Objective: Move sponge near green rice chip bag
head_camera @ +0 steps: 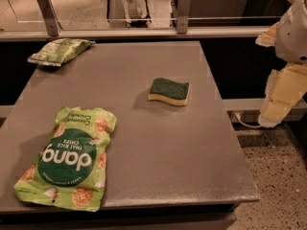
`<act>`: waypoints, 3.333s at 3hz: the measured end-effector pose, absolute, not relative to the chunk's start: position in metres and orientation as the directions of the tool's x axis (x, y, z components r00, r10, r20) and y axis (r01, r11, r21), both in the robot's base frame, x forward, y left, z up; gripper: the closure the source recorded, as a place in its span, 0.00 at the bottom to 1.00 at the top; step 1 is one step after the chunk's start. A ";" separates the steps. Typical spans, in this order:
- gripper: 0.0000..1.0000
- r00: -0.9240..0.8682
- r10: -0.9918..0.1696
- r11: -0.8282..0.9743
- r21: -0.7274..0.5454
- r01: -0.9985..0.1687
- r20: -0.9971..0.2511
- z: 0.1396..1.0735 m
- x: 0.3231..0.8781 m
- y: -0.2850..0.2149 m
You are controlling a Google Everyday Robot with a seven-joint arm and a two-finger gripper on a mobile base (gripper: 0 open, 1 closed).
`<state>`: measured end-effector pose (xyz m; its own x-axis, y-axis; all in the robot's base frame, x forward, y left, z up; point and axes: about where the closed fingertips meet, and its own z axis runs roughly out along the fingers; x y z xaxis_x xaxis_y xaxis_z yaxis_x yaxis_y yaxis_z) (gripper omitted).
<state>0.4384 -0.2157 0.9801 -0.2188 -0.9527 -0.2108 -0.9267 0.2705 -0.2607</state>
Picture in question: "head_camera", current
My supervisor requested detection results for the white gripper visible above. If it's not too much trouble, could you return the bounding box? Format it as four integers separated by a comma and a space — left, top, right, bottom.
255, 0, 307, 127

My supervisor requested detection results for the green and yellow sponge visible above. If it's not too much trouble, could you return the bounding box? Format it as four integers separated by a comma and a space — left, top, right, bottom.
148, 78, 190, 106

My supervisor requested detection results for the small green snack bag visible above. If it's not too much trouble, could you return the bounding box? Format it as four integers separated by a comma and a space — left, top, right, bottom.
28, 38, 94, 67

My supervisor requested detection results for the green Dang rice chip bag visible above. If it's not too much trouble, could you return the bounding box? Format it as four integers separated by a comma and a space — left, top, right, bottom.
13, 106, 117, 212

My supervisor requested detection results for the glass barrier panel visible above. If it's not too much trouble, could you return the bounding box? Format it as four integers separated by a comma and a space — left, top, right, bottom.
0, 0, 289, 32

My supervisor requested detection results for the white cable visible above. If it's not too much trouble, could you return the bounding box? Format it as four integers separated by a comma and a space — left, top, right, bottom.
234, 111, 264, 128

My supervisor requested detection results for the right metal rail bracket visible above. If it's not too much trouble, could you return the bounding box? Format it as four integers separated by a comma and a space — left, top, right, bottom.
177, 0, 191, 35

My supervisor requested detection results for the metal rail bracket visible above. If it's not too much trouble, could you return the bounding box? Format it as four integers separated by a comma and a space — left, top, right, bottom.
177, 0, 191, 35
36, 0, 59, 36

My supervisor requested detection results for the left metal rail bracket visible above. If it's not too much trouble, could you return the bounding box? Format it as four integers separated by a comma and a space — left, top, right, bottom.
36, 0, 59, 36

